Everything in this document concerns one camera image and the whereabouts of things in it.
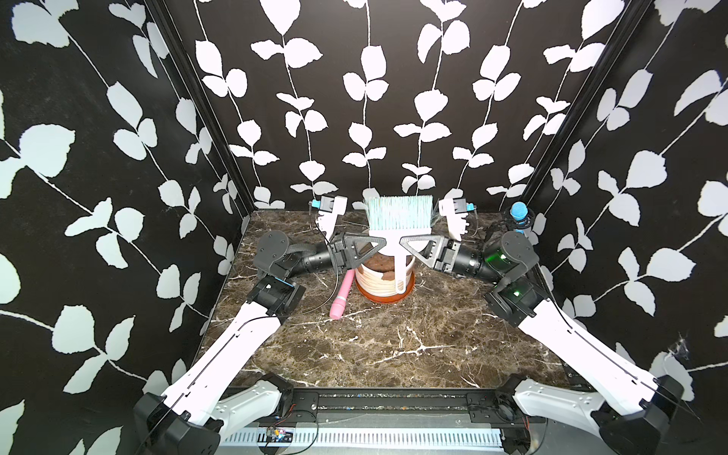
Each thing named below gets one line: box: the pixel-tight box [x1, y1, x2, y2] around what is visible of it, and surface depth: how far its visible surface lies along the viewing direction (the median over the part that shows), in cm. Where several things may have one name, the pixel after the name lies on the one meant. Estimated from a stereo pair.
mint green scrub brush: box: [366, 195, 434, 294], surface depth 53 cm
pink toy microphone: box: [328, 268, 356, 320], surface depth 94 cm
